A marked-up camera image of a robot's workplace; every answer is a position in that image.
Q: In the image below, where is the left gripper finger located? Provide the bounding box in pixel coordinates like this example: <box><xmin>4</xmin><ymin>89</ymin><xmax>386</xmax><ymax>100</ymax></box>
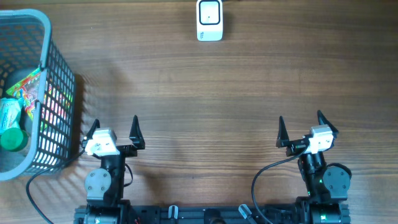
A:
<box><xmin>81</xmin><ymin>119</ymin><xmax>100</xmax><ymax>147</ymax></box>
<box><xmin>129</xmin><ymin>115</ymin><xmax>146</xmax><ymax>149</ymax></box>

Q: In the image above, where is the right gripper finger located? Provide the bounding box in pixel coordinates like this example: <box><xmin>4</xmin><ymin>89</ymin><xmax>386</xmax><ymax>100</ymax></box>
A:
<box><xmin>276</xmin><ymin>116</ymin><xmax>290</xmax><ymax>147</ymax></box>
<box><xmin>317</xmin><ymin>110</ymin><xmax>339</xmax><ymax>138</ymax></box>

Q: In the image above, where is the Haribo gummy candy bag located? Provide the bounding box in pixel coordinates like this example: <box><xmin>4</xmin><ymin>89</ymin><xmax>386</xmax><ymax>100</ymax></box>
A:
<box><xmin>6</xmin><ymin>67</ymin><xmax>74</xmax><ymax>131</ymax></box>

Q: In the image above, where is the green lid jar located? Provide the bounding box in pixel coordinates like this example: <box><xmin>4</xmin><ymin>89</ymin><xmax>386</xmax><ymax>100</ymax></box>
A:
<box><xmin>1</xmin><ymin>128</ymin><xmax>29</xmax><ymax>152</ymax></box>

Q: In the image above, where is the teal tissue packet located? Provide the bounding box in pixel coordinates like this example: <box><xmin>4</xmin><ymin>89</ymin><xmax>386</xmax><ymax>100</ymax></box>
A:
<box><xmin>1</xmin><ymin>98</ymin><xmax>24</xmax><ymax>134</ymax></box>

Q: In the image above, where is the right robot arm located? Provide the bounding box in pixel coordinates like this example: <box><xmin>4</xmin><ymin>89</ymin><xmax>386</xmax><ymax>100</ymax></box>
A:
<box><xmin>276</xmin><ymin>111</ymin><xmax>352</xmax><ymax>223</ymax></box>

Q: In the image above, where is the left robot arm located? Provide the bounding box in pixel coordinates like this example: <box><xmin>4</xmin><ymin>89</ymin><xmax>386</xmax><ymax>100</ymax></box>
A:
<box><xmin>74</xmin><ymin>115</ymin><xmax>146</xmax><ymax>224</ymax></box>

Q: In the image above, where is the white barcode scanner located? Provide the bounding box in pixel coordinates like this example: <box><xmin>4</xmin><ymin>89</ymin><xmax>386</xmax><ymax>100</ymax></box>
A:
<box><xmin>196</xmin><ymin>0</ymin><xmax>223</xmax><ymax>42</ymax></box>

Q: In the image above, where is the grey plastic mesh basket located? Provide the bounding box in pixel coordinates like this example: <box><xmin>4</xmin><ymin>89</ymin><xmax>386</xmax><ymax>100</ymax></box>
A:
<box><xmin>1</xmin><ymin>9</ymin><xmax>76</xmax><ymax>181</ymax></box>

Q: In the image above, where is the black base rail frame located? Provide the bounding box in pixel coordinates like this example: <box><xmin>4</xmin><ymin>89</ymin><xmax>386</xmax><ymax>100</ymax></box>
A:
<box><xmin>73</xmin><ymin>203</ymin><xmax>351</xmax><ymax>224</ymax></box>

